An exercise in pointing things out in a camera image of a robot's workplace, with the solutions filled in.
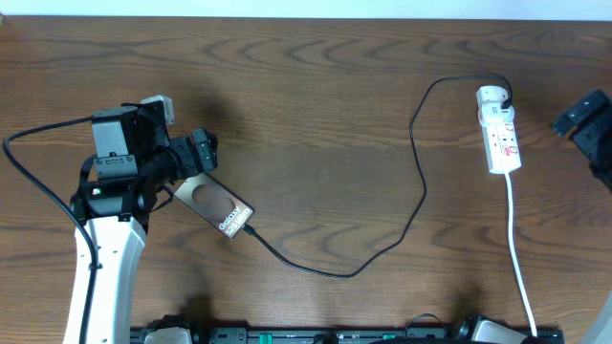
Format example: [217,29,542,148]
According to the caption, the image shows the black charger cable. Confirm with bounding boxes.
[242,74,514,280]

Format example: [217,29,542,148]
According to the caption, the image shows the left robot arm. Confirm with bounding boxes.
[64,96,218,343]

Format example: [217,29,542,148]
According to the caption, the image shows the white charger adapter plug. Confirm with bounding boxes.
[476,85,509,108]

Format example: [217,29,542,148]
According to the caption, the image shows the white power strip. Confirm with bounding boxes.
[478,102,522,175]

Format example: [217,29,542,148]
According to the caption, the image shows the black left camera cable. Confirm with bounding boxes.
[2,102,144,344]

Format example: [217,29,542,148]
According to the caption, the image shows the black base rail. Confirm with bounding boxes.
[129,326,565,344]

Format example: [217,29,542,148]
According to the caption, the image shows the white power strip cord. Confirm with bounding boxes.
[503,172,539,338]

